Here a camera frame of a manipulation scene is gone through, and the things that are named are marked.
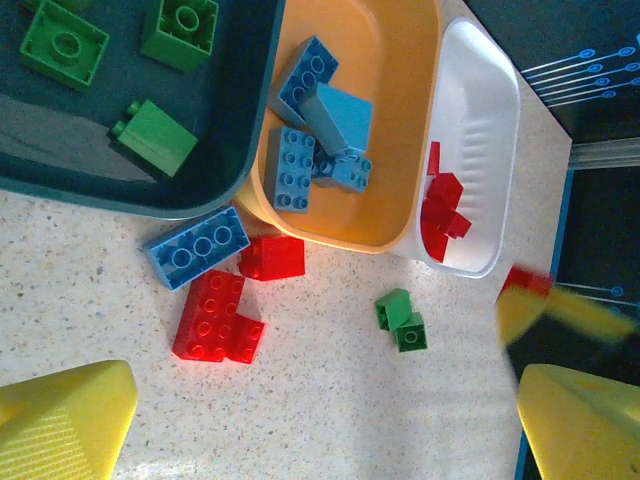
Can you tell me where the green square lego brick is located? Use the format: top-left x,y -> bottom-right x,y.
139,0 -> 221,73
18,0 -> 111,93
109,98 -> 200,180

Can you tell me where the small green lego brick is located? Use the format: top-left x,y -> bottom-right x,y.
393,310 -> 429,355
373,287 -> 414,332

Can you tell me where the teal plastic container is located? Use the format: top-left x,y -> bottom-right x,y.
0,0 -> 287,223

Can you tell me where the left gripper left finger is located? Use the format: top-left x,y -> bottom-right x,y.
0,359 -> 140,480

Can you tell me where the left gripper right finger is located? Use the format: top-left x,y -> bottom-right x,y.
517,363 -> 640,480

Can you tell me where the aluminium frame post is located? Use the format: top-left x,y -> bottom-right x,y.
569,139 -> 640,170

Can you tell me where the red long lego brick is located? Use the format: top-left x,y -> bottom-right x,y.
172,269 -> 247,364

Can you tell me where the white plastic container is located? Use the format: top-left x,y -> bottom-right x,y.
394,17 -> 522,280

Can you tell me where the yellow plastic container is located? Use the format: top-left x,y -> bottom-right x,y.
233,0 -> 445,255

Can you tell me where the blue long lego brick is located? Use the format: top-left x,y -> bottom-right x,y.
264,124 -> 317,216
142,204 -> 251,291
298,82 -> 375,196
268,34 -> 341,126

